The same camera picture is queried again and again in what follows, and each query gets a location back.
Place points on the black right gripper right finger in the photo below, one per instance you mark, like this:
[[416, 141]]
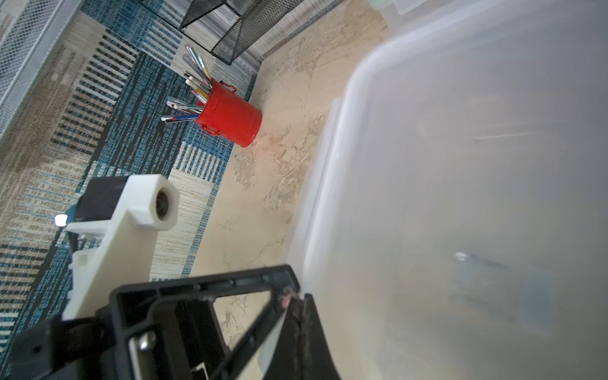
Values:
[[302, 351]]

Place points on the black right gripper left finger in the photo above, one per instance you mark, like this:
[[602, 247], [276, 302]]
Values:
[[163, 330]]

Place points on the large clear plastic lunch box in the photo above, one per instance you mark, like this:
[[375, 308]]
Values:
[[455, 223]]

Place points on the lidded green-tinted lunch box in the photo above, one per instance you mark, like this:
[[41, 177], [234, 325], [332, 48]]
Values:
[[401, 6]]

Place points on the red pen cup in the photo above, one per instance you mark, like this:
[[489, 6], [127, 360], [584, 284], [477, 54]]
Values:
[[229, 116]]

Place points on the black mesh shelf rack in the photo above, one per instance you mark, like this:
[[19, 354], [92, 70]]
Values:
[[222, 31]]

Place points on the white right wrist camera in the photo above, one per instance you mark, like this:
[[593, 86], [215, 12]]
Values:
[[126, 214]]

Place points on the white mesh wall basket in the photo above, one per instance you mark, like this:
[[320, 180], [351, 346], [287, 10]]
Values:
[[30, 33]]

